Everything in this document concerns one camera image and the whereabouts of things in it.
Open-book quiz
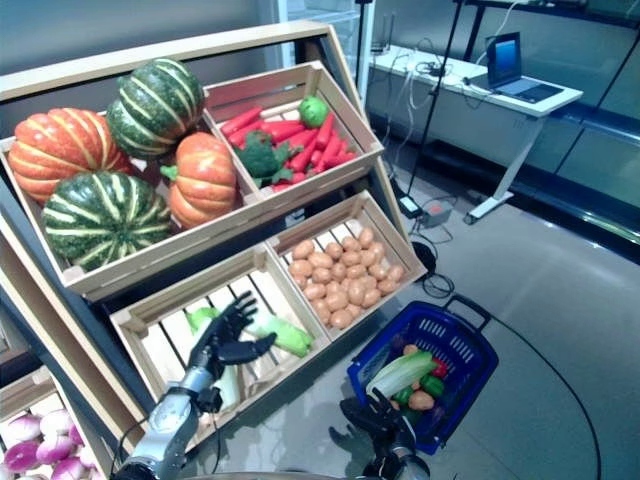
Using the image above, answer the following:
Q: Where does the round green vegetable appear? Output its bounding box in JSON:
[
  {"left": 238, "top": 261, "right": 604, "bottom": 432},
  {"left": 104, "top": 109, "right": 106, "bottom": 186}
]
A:
[{"left": 297, "top": 94, "right": 331, "bottom": 127}]

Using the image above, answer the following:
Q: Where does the green broccoli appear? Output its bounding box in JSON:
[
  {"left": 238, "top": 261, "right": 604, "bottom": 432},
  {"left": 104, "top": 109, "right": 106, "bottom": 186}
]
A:
[{"left": 233, "top": 130, "right": 304, "bottom": 189}]

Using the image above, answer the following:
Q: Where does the wooden potato crate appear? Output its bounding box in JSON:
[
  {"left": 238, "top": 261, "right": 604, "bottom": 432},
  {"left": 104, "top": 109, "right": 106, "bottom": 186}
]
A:
[{"left": 264, "top": 189, "right": 429, "bottom": 342}]

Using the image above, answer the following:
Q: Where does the large orange pumpkin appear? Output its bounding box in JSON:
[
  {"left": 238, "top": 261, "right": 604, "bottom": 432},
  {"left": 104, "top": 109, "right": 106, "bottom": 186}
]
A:
[{"left": 6, "top": 106, "right": 135, "bottom": 204}]

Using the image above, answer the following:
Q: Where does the white desk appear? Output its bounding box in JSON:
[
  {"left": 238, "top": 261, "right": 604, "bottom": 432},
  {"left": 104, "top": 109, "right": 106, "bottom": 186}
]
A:
[{"left": 368, "top": 43, "right": 586, "bottom": 227}]

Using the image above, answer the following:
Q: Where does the napa cabbage with green leaves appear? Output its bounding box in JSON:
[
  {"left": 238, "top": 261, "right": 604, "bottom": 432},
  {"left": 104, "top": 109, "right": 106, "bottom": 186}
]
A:
[
  {"left": 213, "top": 363, "right": 242, "bottom": 410},
  {"left": 185, "top": 306, "right": 222, "bottom": 335},
  {"left": 365, "top": 349, "right": 439, "bottom": 399},
  {"left": 243, "top": 313, "right": 316, "bottom": 359}
]

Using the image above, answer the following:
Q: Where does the coiled black cable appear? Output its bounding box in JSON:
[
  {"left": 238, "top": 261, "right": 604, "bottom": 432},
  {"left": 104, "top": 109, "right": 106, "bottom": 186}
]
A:
[{"left": 409, "top": 238, "right": 457, "bottom": 297}]

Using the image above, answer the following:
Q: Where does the wide wooden pumpkin crate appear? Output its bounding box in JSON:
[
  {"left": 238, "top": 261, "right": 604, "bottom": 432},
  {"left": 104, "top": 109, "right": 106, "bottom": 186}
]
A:
[{"left": 0, "top": 108, "right": 264, "bottom": 302}]

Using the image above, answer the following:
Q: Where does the black tripod stand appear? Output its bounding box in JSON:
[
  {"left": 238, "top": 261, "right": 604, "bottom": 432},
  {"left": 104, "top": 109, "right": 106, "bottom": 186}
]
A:
[{"left": 402, "top": 0, "right": 467, "bottom": 202}]

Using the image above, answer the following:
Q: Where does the black basket handle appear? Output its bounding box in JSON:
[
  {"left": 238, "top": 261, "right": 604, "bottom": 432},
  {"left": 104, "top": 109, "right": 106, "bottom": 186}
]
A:
[{"left": 441, "top": 294, "right": 493, "bottom": 332}]

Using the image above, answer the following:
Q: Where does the white hanging cable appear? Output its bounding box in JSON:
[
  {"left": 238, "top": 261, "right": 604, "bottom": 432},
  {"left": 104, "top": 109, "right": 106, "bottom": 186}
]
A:
[{"left": 397, "top": 49, "right": 427, "bottom": 147}]

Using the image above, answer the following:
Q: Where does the wooden display shelf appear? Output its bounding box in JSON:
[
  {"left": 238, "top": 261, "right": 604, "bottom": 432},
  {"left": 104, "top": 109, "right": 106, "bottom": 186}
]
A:
[{"left": 0, "top": 22, "right": 431, "bottom": 480}]

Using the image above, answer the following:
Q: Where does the grey robot torso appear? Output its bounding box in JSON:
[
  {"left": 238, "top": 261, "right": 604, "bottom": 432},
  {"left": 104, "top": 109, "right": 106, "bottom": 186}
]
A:
[{"left": 179, "top": 468, "right": 366, "bottom": 480}]

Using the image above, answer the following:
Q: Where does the open grey laptop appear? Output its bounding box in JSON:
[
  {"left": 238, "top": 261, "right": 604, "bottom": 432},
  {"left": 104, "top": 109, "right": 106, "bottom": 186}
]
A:
[{"left": 485, "top": 30, "right": 567, "bottom": 103}]

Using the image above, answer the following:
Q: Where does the black power adapter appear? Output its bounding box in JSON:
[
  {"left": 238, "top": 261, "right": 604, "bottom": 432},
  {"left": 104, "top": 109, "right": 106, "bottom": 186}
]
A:
[{"left": 397, "top": 195, "right": 426, "bottom": 219}]

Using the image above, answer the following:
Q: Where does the blue plastic shopping basket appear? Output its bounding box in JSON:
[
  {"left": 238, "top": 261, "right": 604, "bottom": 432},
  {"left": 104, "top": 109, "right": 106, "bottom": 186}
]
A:
[{"left": 346, "top": 299, "right": 500, "bottom": 456}]

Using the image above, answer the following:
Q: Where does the wooden onion crate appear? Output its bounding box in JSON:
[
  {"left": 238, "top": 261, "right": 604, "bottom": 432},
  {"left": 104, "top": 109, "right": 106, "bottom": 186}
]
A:
[{"left": 0, "top": 364, "right": 117, "bottom": 480}]

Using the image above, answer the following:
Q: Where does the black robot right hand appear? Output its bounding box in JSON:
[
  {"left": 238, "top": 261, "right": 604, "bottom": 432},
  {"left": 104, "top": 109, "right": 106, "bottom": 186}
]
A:
[{"left": 329, "top": 387, "right": 418, "bottom": 454}]

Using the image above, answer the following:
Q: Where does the small orange pumpkin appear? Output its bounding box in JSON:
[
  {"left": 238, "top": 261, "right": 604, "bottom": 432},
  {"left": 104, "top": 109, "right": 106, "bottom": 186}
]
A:
[{"left": 159, "top": 131, "right": 241, "bottom": 231}]

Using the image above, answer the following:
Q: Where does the brown paper liner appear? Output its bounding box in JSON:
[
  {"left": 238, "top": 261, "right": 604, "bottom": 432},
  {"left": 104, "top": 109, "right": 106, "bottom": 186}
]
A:
[{"left": 243, "top": 348, "right": 303, "bottom": 397}]

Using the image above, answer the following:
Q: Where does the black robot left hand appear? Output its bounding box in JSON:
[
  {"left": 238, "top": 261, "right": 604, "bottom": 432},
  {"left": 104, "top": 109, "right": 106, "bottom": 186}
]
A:
[{"left": 191, "top": 291, "right": 278, "bottom": 380}]

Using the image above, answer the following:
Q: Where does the wooden cabbage crate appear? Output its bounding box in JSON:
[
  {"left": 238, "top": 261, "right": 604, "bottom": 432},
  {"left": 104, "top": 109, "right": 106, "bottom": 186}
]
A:
[{"left": 109, "top": 244, "right": 332, "bottom": 447}]

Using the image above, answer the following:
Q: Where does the grey box with orange button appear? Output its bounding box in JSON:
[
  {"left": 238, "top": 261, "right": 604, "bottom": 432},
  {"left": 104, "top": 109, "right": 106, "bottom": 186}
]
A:
[{"left": 420, "top": 200, "right": 454, "bottom": 227}]

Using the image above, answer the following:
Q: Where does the wooden carrot crate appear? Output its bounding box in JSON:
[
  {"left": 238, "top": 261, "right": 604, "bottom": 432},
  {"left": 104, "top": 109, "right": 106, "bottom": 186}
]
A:
[{"left": 201, "top": 61, "right": 386, "bottom": 202}]

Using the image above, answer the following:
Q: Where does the green striped pumpkin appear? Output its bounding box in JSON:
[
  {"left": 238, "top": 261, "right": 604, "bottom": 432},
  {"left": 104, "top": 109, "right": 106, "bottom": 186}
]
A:
[
  {"left": 40, "top": 170, "right": 173, "bottom": 273},
  {"left": 105, "top": 57, "right": 207, "bottom": 162}
]

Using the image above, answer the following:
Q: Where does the long black floor cable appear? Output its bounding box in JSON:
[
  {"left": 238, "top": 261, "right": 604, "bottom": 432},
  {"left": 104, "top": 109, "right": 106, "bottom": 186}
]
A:
[{"left": 492, "top": 317, "right": 603, "bottom": 480}]

